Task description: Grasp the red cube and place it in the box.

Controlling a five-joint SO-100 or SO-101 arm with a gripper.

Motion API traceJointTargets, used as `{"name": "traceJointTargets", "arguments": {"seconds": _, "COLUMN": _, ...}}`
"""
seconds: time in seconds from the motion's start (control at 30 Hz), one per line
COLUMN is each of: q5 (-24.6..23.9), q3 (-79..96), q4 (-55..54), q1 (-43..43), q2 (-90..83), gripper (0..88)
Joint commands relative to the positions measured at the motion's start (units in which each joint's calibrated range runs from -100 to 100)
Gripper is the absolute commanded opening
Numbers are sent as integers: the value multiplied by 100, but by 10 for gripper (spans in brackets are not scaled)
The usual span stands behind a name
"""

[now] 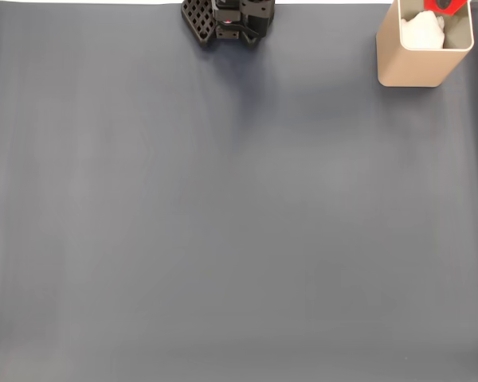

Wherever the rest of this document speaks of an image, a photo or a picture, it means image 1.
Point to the red cube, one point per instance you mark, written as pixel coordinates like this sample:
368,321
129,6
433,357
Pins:
462,6

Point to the beige rectangular box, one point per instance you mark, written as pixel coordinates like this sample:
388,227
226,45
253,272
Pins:
410,67

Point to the white crumpled paper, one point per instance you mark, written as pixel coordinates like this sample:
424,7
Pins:
422,32

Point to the dark grey-blue mat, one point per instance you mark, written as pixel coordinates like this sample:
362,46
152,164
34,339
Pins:
239,219

